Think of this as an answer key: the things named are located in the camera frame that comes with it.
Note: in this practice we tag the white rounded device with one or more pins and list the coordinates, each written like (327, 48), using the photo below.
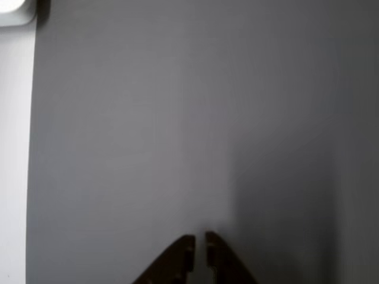
(14, 12)

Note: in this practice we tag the grey table mat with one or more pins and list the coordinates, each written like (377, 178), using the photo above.
(177, 118)

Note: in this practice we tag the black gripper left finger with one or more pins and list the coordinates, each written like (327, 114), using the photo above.
(171, 266)

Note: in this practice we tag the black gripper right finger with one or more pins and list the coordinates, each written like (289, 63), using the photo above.
(225, 266)

